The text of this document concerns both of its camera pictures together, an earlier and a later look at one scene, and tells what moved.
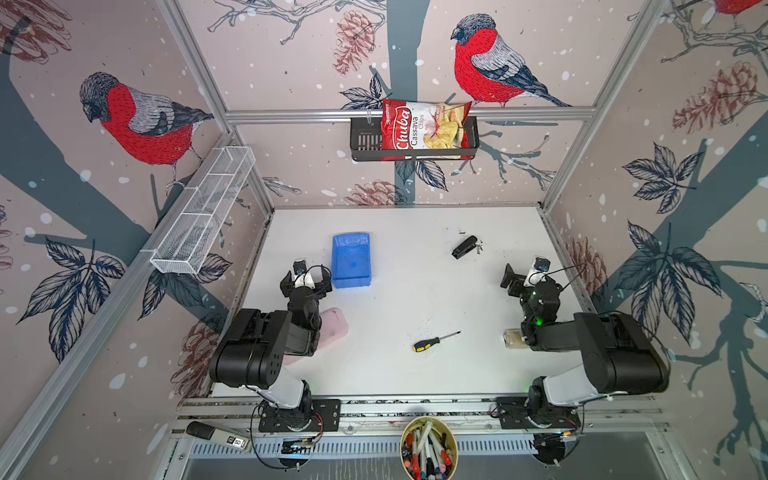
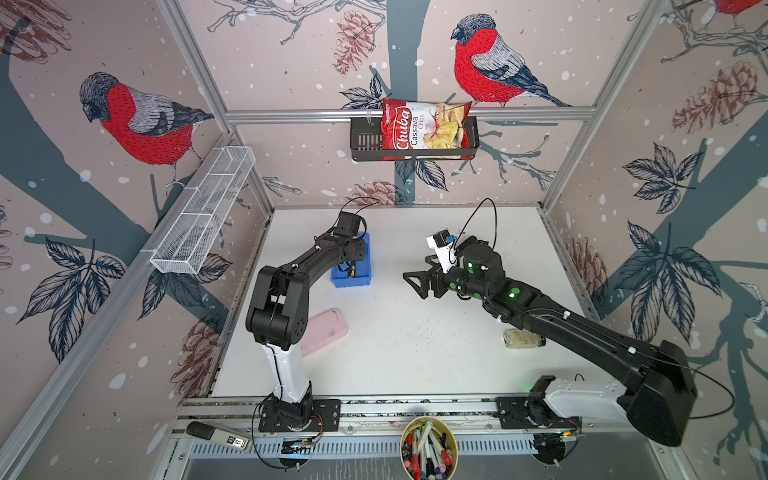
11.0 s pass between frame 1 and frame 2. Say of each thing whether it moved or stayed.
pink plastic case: stayed
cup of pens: stayed
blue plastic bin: stayed
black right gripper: moved
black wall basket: stayed
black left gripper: moved
